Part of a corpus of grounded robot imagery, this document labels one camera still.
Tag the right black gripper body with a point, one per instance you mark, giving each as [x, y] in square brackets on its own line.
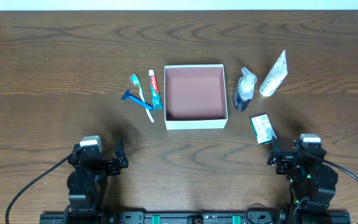
[280, 160]

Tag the white box with brown interior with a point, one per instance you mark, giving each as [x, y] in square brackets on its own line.
[195, 97]

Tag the white lotion tube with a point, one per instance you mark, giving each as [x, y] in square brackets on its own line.
[275, 76]

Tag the red green toothpaste tube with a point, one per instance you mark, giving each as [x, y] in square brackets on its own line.
[156, 99]

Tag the green white toothbrush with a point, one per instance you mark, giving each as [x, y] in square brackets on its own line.
[135, 81]

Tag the green white soap box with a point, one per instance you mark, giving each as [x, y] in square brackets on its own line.
[263, 129]

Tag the blue razor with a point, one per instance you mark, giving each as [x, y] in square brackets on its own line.
[128, 95]

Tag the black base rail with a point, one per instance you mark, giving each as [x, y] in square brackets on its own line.
[252, 216]

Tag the clear pump bottle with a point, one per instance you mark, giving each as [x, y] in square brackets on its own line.
[244, 91]

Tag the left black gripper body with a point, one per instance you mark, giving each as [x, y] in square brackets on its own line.
[113, 162]

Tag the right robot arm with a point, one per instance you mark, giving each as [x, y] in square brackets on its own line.
[313, 184]

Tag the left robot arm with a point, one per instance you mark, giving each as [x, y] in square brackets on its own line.
[88, 183]

